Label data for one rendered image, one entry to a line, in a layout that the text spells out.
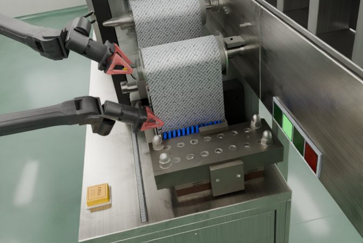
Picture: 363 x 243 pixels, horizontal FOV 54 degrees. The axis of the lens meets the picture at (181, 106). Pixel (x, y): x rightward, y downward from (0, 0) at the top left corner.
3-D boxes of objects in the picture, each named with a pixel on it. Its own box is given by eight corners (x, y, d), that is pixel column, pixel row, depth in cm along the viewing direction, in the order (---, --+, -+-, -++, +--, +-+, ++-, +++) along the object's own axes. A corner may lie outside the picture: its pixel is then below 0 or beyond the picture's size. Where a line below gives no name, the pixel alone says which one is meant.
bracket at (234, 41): (222, 42, 116) (222, 36, 115) (240, 39, 117) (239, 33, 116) (227, 48, 112) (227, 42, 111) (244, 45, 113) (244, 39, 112)
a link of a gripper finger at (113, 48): (126, 79, 111) (99, 67, 107) (125, 69, 117) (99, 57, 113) (137, 61, 109) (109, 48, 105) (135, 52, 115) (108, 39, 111)
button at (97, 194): (88, 191, 119) (86, 186, 118) (109, 187, 120) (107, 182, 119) (87, 207, 114) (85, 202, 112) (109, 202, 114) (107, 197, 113)
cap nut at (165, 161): (159, 162, 108) (156, 151, 105) (170, 160, 108) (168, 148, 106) (160, 170, 105) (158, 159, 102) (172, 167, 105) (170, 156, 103)
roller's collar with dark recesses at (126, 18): (120, 26, 134) (116, 9, 130) (136, 24, 134) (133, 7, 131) (121, 32, 128) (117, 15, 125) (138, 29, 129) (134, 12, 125)
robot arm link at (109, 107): (102, 108, 107) (104, 95, 111) (96, 122, 111) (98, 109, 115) (124, 113, 110) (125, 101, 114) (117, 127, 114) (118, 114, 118)
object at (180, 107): (159, 136, 121) (149, 90, 111) (224, 122, 123) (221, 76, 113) (159, 137, 121) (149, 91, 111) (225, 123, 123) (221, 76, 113)
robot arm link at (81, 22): (49, 61, 106) (40, 36, 100) (57, 39, 114) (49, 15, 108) (89, 58, 106) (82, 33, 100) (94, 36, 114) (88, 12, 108)
